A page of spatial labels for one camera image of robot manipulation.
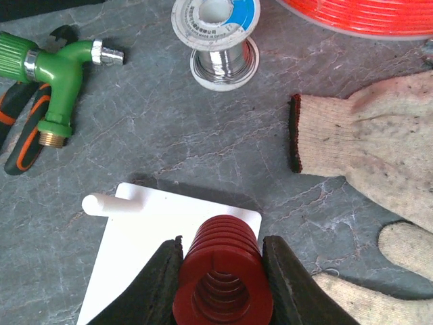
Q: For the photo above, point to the red filament spool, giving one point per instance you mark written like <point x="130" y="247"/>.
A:
<point x="382" y="20"/>

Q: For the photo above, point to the white peg board fixture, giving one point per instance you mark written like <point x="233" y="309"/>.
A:
<point x="139" y="220"/>

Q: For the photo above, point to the orange black pliers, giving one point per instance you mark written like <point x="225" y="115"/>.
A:
<point x="17" y="96"/>

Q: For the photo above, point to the red large spring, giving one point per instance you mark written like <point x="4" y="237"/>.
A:
<point x="222" y="279"/>

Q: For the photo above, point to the white work glove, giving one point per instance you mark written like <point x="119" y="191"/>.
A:
<point x="379" y="139"/>
<point x="406" y="246"/>

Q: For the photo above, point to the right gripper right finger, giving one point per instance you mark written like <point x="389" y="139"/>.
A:
<point x="297" y="298"/>

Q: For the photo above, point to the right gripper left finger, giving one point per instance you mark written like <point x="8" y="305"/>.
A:
<point x="150" y="296"/>

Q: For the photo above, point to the solder wire spool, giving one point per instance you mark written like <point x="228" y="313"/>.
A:
<point x="224" y="57"/>

